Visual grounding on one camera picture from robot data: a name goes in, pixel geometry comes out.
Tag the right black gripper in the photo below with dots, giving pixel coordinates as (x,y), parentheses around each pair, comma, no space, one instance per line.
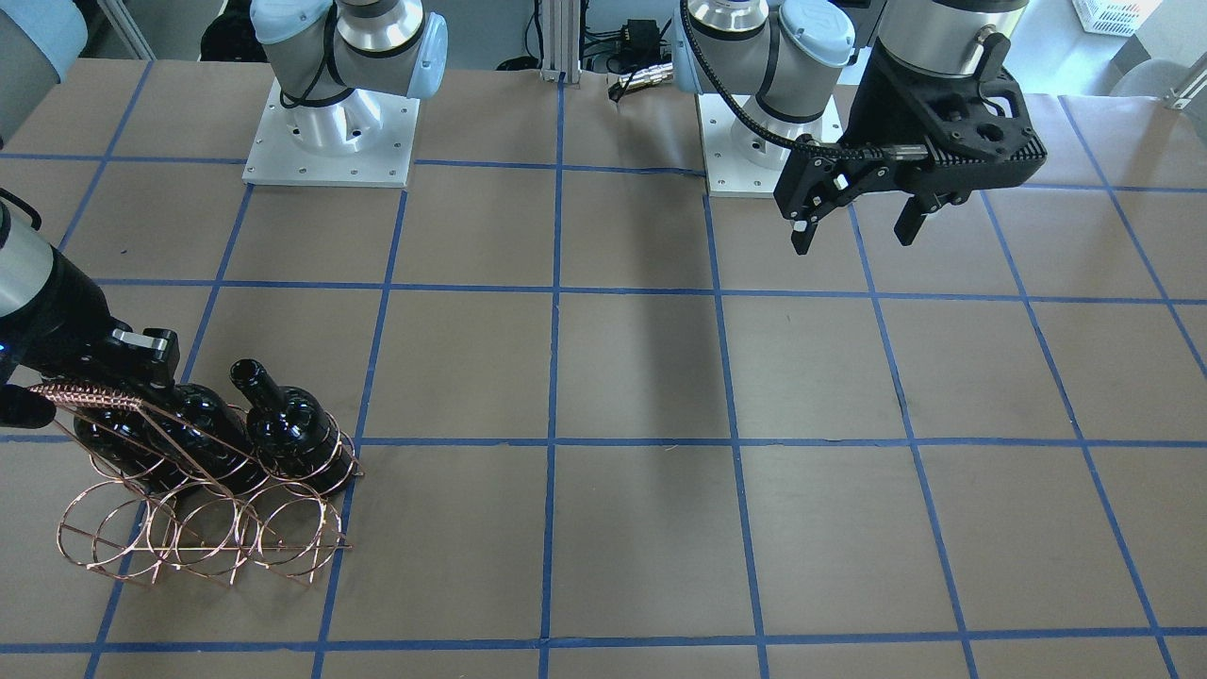
(64,316)

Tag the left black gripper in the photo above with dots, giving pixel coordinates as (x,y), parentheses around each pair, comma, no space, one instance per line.
(889,106)

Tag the dark wine bottle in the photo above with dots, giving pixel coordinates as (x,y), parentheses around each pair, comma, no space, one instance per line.
(192,426)

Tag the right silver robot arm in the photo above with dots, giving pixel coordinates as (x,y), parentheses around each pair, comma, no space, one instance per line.
(320,51)

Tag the dark bottle in basket corner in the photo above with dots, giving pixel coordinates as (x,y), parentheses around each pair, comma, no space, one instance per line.
(119,438)

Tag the dark bottle in basket middle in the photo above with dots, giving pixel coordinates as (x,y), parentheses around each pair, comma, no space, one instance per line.
(293,434)

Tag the white plastic basket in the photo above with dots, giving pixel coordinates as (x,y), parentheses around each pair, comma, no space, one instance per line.
(1113,18)

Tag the black power adapter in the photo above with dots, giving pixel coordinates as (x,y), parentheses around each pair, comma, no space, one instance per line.
(640,36)

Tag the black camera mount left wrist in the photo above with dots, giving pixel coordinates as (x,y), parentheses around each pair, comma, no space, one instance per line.
(978,124)

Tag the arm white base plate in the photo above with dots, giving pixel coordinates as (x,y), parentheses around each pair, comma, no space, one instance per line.
(741,164)
(363,141)

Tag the copper wire wine basket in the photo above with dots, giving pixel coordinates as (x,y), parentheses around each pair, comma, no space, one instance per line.
(122,529)

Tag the aluminium frame post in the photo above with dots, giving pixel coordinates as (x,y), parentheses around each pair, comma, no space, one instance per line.
(561,39)

